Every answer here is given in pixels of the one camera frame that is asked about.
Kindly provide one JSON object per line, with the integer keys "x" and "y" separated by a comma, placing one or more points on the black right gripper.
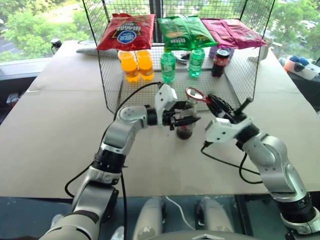
{"x": 235, "y": 116}

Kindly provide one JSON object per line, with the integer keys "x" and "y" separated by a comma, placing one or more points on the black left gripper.
{"x": 168, "y": 117}

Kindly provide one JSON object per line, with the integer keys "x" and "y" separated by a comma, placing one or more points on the red bottle opener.
{"x": 203, "y": 98}

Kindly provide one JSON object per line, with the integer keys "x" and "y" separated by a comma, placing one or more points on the glass cola bottle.
{"x": 185, "y": 133}

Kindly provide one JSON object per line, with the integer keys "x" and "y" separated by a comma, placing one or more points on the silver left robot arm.
{"x": 125, "y": 130}

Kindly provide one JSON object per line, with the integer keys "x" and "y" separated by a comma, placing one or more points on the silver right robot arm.
{"x": 272, "y": 155}

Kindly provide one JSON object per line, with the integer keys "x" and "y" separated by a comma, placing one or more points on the dark cola plastic bottle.
{"x": 220, "y": 62}

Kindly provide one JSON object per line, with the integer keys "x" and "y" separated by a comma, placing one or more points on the green soda plastic bottle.
{"x": 168, "y": 67}
{"x": 196, "y": 63}

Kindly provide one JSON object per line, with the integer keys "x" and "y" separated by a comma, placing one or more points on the orange soda plastic bottle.
{"x": 145, "y": 66}
{"x": 128, "y": 67}

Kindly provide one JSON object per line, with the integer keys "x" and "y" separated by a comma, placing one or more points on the small black white object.
{"x": 183, "y": 57}

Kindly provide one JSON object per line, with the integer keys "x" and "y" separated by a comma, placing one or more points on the white cup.
{"x": 264, "y": 52}

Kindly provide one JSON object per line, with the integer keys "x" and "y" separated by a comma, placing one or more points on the purple chip bag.
{"x": 247, "y": 35}
{"x": 217, "y": 32}

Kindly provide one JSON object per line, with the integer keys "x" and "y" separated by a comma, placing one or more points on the green chip bag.
{"x": 202, "y": 32}
{"x": 175, "y": 37}

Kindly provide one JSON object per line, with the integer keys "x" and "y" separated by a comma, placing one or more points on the pile of plush toys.
{"x": 300, "y": 65}

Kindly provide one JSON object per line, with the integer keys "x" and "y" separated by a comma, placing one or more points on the red chip bag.
{"x": 125, "y": 35}

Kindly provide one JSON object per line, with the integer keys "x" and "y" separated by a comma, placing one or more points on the grey rounded robot leg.
{"x": 215, "y": 215}
{"x": 150, "y": 217}

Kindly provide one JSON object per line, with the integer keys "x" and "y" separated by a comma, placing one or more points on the grey robot torso edge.
{"x": 205, "y": 236}

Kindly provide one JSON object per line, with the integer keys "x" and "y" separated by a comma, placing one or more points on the white rounded robot foot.
{"x": 118, "y": 233}

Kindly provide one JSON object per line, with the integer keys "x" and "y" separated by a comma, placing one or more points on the black round device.
{"x": 55, "y": 42}

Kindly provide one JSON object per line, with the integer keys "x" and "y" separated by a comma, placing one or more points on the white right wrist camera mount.
{"x": 225, "y": 130}

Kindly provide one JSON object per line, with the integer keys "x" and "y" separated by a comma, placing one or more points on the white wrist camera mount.
{"x": 225, "y": 130}
{"x": 162, "y": 100}

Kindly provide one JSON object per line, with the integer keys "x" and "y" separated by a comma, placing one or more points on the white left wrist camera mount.
{"x": 162, "y": 100}

